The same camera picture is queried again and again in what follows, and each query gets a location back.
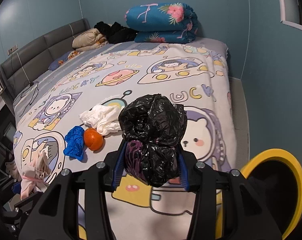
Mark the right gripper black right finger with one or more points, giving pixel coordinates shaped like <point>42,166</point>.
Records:
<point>188,177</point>

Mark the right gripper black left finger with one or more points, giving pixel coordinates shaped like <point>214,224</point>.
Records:
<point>115,161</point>

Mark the grey pink cloth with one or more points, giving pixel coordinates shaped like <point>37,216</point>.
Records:
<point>32,176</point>

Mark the white tissue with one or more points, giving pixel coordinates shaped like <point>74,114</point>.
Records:
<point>104,119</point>

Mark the black plastic bag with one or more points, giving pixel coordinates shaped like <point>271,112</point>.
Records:
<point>153,128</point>

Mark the yellow rimmed trash bin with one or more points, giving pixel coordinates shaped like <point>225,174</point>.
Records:
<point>276,175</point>

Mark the cartoon print bed sheet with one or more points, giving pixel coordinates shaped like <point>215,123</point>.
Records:
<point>194,75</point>

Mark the blue cartoon pillow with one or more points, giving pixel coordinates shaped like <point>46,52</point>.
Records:
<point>63,59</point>

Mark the beige folded blanket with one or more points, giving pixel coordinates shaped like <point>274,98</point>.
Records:
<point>89,40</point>

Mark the black clothes pile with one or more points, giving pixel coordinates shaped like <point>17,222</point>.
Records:
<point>116,33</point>

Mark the grey padded headboard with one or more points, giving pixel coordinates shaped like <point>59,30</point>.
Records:
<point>31,61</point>

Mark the blue floral folded quilt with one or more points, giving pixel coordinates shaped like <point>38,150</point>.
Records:
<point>163,22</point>

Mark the wall power socket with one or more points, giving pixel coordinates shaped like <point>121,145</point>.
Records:
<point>12,49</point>

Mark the window with grey frame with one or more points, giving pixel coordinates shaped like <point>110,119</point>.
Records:
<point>291,13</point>

